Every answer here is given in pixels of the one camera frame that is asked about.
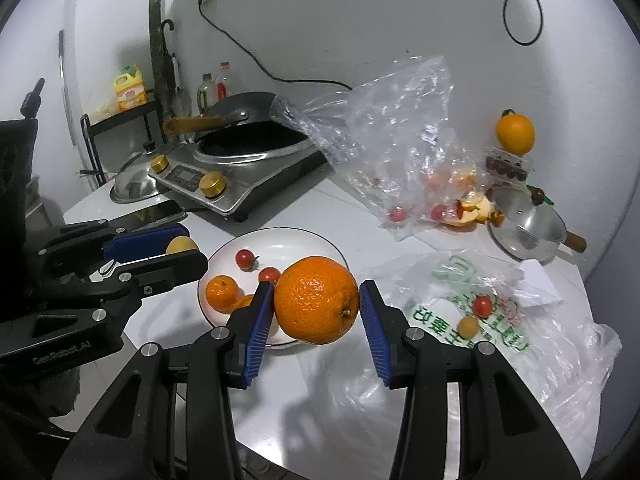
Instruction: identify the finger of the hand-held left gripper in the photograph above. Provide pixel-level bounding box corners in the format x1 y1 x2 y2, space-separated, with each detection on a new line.
37 220 192 281
35 249 209 341

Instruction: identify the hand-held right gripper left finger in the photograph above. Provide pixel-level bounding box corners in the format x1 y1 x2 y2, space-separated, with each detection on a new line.
52 281 277 480

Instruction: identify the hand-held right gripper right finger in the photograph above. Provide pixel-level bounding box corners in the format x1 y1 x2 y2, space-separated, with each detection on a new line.
358 280 583 480

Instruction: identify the large orange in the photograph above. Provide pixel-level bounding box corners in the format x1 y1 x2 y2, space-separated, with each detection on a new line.
273 256 362 346

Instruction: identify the white plate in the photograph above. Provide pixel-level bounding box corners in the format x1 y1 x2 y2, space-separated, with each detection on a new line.
197 228 351 348

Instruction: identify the green printed plastic bag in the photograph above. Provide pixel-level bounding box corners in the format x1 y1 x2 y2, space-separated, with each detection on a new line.
367 250 623 456

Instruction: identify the kitchen knife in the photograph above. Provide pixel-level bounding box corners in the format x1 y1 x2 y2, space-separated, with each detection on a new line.
107 200 188 233

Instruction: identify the steel wok lid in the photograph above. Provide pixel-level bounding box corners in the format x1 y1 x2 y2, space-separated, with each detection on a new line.
110 142 168 206

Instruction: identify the steel induction cooker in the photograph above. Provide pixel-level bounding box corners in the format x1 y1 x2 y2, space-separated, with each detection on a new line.
147 132 336 223

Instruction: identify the black shelf rack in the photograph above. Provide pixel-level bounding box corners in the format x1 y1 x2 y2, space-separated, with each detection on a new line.
80 100 166 188

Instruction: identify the yellow detergent bottle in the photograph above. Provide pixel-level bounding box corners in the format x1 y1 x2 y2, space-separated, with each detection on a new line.
114 63 148 113

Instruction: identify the orange peel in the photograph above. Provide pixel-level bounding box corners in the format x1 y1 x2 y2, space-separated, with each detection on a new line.
425 167 503 231

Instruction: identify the white folded paper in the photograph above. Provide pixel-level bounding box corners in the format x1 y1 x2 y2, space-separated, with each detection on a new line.
515 259 563 308

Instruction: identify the red capped bottle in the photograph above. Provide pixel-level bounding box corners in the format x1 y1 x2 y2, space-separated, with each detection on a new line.
215 61 235 101

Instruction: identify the steel pot lid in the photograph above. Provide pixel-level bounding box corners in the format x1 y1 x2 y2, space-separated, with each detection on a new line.
492 186 563 246

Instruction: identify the black hooked umbrella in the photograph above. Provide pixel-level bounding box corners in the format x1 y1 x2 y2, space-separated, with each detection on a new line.
160 19 183 96

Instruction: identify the dark vertical pipe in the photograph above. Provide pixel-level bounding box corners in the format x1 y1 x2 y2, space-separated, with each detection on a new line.
148 0 176 148

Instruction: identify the clear plastic bag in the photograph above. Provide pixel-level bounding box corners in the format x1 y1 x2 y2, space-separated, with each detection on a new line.
270 55 501 241

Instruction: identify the clear box of dark fruit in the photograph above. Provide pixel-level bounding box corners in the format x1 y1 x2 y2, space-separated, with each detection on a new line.
485 147 533 181

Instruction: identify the orange with green stem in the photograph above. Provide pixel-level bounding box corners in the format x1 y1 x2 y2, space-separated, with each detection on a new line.
495 110 536 156

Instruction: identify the black wok with wooden handle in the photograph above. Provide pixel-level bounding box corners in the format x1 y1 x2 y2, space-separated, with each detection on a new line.
162 91 281 137

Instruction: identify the steel pot with wooden handle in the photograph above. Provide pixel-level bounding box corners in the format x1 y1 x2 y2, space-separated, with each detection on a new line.
487 220 588 266

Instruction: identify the black power cable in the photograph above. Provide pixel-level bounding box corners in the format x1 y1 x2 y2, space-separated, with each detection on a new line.
198 0 353 92

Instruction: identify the black looped cable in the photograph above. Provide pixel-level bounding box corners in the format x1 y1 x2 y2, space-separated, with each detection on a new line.
501 0 544 46

